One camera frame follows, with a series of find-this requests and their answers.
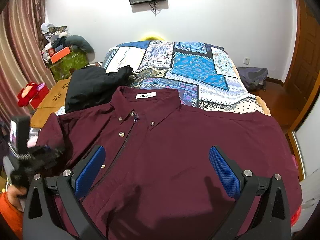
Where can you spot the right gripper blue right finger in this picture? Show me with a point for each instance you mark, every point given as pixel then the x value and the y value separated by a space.
pixel 228 172

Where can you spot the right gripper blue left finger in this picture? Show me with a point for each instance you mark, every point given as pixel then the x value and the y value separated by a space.
pixel 87 169

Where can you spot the maroon button-up shirt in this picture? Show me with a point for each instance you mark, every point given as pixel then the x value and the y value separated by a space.
pixel 157 181

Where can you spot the orange sleeve forearm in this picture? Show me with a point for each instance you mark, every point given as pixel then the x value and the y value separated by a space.
pixel 12 216

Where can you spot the person's left hand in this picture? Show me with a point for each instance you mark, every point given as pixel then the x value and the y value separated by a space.
pixel 14 194

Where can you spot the wooden folding table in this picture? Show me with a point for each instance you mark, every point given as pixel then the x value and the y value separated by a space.
pixel 53 101

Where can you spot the black jacket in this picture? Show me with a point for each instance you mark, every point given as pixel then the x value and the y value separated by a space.
pixel 92 86

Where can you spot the green patterned storage bag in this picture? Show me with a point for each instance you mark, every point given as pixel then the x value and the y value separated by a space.
pixel 73 61

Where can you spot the grey backpack on floor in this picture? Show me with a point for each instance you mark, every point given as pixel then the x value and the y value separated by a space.
pixel 253 78

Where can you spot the blue patchwork bed quilt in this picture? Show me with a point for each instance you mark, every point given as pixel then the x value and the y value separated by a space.
pixel 203 75

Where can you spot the orange box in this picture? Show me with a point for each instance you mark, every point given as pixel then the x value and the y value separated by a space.
pixel 59 55

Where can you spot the wooden door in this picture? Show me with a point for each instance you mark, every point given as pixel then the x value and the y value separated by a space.
pixel 302 81

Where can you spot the grey pillow on pile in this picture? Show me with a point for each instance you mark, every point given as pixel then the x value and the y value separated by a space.
pixel 80 42

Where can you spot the striped pink curtain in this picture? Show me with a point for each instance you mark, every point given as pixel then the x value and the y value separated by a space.
pixel 21 60

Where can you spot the white wall socket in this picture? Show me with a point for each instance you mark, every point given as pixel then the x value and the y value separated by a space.
pixel 246 61

